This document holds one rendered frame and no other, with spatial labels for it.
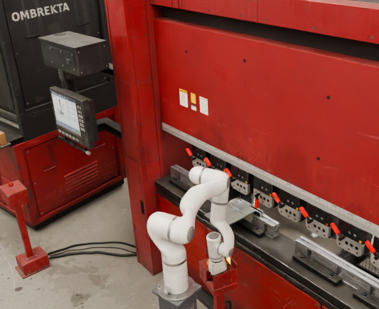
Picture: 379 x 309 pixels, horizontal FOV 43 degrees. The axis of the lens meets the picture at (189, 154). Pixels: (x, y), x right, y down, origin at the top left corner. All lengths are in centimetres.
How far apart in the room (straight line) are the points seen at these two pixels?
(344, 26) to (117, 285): 277
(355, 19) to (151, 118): 177
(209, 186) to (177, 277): 47
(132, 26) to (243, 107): 95
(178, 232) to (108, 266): 217
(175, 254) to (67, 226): 271
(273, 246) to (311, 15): 137
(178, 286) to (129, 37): 164
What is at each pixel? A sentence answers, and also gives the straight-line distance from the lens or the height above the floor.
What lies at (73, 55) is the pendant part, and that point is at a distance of 327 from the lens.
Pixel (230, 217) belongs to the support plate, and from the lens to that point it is 298.
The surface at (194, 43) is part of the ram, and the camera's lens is 299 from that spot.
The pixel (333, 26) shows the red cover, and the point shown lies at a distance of 224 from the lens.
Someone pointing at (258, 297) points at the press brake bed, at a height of 49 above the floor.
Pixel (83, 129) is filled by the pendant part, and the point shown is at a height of 139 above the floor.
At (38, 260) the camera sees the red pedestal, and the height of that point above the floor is 11.
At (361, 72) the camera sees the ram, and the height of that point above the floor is 203.
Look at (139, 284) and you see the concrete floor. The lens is 408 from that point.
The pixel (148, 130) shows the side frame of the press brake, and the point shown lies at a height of 129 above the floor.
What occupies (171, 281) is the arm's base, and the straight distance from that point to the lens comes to 240.
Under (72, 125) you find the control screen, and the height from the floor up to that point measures 137.
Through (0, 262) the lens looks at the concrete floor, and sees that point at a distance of 469.
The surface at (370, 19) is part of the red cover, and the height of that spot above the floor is 225.
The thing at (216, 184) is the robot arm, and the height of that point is 146.
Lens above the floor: 267
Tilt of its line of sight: 27 degrees down
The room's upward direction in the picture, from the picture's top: 3 degrees counter-clockwise
